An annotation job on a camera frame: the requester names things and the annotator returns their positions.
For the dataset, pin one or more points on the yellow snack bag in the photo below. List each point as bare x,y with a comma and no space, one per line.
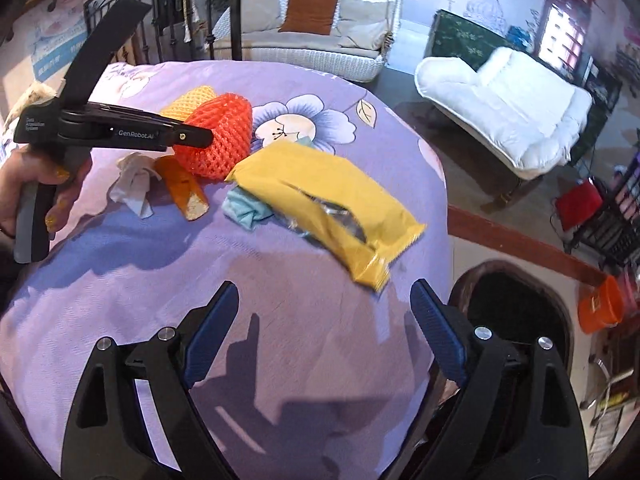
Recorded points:
300,185

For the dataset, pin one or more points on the brown cushion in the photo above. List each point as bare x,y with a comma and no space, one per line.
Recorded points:
307,14

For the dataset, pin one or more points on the yellow foam fruit net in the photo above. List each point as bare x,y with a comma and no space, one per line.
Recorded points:
192,102

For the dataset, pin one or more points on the teal crumpled wrapper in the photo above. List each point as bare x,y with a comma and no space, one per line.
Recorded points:
245,210

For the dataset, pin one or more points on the red bag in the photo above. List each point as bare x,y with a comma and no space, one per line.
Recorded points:
580,205

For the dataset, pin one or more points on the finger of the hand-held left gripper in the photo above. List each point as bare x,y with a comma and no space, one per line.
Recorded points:
195,136
100,40

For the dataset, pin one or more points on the white padded armchair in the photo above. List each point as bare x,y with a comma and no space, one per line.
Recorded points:
510,110

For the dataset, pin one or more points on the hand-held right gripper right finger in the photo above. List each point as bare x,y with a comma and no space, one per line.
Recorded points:
440,335

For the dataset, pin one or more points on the person's left hand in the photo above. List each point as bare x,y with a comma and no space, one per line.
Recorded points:
15,185

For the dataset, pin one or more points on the beige cushion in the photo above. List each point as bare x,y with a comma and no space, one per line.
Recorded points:
362,22

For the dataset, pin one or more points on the white wicker swing sofa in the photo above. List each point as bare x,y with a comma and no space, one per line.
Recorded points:
310,57

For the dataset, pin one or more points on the red phone booth cabinet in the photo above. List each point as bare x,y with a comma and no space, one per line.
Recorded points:
565,20

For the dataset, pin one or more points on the black metal bed frame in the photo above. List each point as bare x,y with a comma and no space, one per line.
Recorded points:
170,5

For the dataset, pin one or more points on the blue bag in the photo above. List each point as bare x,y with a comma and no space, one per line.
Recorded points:
520,40

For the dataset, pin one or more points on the crumpled white tissue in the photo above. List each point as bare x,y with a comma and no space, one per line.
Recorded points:
135,180

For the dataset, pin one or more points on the beige snack packet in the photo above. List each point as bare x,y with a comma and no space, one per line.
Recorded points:
35,97

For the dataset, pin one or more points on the white cushion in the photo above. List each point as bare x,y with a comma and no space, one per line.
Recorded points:
262,10

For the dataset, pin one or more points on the orange foam fruit net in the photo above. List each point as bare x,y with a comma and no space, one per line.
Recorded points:
225,135

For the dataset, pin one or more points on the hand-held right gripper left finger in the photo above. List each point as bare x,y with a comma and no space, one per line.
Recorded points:
210,335

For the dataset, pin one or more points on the black metal rack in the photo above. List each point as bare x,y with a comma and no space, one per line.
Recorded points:
615,225

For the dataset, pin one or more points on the orange plastic bucket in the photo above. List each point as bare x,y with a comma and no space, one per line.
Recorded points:
600,305

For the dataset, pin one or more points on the pink plastic bucket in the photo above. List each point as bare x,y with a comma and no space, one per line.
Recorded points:
630,290

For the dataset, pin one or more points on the orange snack wrapper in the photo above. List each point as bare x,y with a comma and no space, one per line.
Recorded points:
182,185

